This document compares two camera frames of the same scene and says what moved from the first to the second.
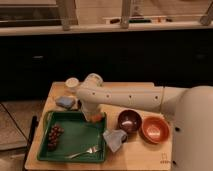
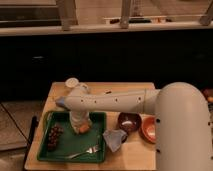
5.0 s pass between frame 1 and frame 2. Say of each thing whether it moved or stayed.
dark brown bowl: stayed
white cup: stayed
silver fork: stayed
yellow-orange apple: moved
